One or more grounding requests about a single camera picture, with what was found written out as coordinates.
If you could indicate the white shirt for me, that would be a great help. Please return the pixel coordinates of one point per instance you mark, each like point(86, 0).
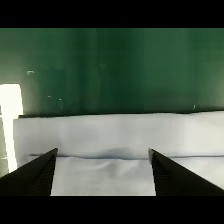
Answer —
point(110, 140)

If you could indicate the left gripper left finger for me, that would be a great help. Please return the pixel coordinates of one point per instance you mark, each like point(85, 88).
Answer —
point(37, 178)

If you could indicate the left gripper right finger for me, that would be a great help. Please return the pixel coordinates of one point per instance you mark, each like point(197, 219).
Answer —
point(175, 180)

